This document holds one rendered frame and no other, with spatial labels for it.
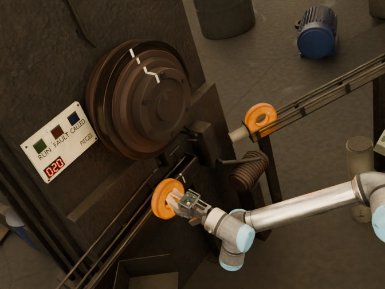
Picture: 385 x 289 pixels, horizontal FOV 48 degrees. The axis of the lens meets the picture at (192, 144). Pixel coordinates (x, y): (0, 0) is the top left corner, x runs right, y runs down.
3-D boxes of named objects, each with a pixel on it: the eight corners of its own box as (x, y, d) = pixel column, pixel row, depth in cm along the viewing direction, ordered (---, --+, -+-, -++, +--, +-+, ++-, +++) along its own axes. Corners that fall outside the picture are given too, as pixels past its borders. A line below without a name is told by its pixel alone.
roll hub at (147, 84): (147, 153, 168) (120, 94, 151) (189, 110, 182) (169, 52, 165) (157, 156, 164) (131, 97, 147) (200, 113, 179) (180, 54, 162)
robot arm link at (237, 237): (241, 260, 150) (246, 242, 143) (211, 241, 155) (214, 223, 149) (254, 242, 156) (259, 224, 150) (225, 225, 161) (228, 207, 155)
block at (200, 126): (197, 164, 218) (184, 128, 204) (207, 154, 223) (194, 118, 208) (215, 170, 212) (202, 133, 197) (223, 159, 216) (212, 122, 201)
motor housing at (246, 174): (244, 238, 246) (223, 172, 213) (264, 211, 257) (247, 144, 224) (264, 246, 238) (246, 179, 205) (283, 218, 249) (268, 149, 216)
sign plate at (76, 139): (44, 182, 157) (19, 145, 146) (94, 137, 170) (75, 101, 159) (48, 183, 156) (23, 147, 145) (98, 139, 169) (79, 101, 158)
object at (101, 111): (122, 179, 175) (71, 82, 146) (191, 111, 199) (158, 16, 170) (133, 184, 171) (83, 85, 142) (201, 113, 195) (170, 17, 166)
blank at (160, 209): (144, 202, 160) (151, 204, 158) (168, 170, 167) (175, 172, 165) (161, 223, 171) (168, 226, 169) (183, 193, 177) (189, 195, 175)
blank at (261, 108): (259, 135, 217) (262, 139, 214) (238, 122, 209) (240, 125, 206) (279, 111, 212) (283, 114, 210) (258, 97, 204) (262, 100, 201)
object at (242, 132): (230, 139, 215) (226, 131, 211) (246, 131, 215) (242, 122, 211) (234, 146, 210) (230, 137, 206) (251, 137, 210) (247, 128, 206)
